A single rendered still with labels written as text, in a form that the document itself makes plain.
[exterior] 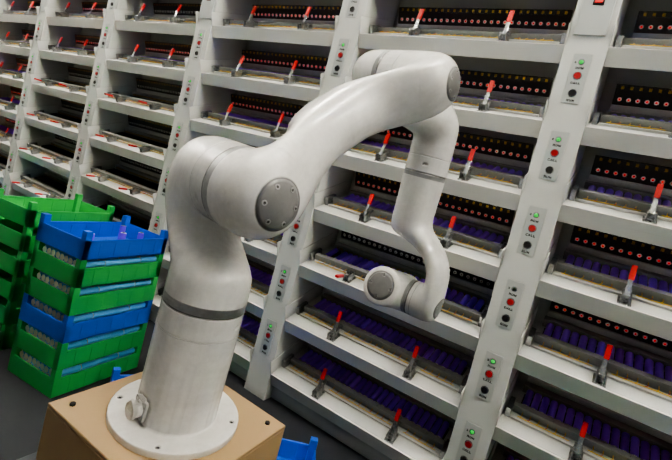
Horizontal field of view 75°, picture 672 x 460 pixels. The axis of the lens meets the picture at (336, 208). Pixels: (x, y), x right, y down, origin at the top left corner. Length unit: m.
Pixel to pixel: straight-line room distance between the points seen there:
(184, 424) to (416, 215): 0.56
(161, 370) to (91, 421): 0.12
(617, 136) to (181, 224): 0.98
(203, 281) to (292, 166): 0.19
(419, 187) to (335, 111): 0.31
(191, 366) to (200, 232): 0.18
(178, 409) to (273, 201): 0.32
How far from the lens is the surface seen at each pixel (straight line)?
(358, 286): 1.37
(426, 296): 0.94
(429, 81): 0.76
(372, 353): 1.41
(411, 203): 0.93
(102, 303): 1.49
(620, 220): 1.20
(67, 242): 1.42
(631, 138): 1.23
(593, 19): 1.31
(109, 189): 2.31
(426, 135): 0.92
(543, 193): 1.21
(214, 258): 0.64
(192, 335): 0.64
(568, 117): 1.24
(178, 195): 0.66
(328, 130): 0.66
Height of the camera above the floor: 0.79
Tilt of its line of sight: 4 degrees down
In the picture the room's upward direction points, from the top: 15 degrees clockwise
